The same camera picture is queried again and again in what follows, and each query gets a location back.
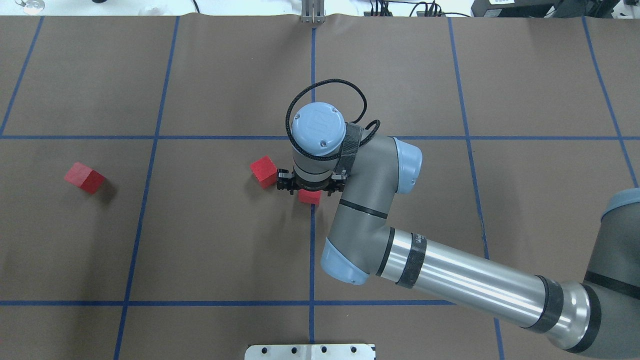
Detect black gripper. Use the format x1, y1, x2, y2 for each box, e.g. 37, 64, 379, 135
276, 170, 346, 196

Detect red block placed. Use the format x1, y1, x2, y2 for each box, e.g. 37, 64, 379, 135
297, 189, 322, 206
249, 155, 278, 189

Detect red block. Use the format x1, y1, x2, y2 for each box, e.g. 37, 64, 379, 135
64, 162, 106, 195

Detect black equipment on back bench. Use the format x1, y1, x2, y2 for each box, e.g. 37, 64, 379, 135
471, 0, 620, 19

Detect metal clamp at table edge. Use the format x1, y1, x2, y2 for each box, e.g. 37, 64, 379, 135
300, 0, 326, 25

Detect white metal camera stand base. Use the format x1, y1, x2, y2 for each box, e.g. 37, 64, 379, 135
244, 343, 378, 360

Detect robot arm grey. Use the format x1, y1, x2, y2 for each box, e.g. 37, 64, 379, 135
253, 97, 639, 360

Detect black cables on back bench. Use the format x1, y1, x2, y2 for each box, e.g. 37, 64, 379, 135
369, 0, 473, 19

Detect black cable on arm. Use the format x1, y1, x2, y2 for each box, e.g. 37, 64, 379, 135
285, 78, 381, 162

